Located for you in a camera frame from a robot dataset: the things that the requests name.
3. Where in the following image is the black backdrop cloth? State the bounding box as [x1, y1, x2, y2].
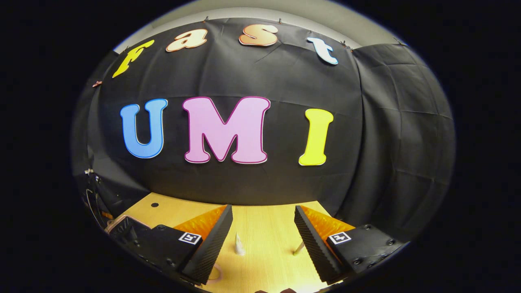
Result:
[71, 17, 455, 243]

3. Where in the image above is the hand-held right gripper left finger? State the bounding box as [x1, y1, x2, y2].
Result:
[122, 205, 233, 285]

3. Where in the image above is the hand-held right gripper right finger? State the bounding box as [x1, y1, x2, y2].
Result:
[294, 206, 409, 284]

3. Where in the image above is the grey cable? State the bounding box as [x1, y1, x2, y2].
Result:
[85, 188, 102, 224]

